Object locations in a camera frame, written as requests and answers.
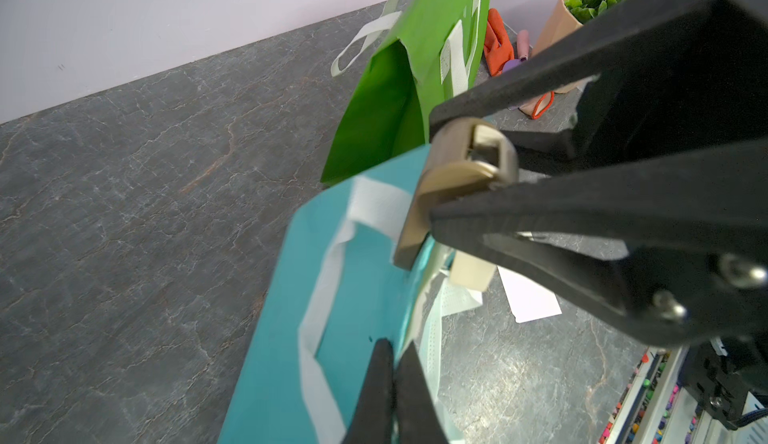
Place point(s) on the green paper bag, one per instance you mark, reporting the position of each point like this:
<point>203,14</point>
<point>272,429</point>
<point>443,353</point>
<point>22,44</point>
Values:
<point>425,54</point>

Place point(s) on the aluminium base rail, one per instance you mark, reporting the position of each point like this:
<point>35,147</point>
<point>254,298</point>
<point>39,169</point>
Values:
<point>656,408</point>

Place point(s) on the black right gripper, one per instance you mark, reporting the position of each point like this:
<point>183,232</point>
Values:
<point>652,211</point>

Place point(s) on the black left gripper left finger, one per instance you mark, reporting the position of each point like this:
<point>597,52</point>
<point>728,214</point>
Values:
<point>372,422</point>

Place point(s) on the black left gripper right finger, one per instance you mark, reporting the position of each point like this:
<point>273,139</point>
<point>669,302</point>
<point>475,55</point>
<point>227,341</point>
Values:
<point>415,413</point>

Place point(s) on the teal paper bag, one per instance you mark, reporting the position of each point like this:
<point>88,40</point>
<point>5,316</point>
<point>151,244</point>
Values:
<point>335,292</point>

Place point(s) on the beige mini stapler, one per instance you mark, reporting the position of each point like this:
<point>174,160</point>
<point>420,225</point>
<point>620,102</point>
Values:
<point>467,156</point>

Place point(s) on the beige pot green plant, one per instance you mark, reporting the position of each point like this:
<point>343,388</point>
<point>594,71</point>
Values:
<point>568,16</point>

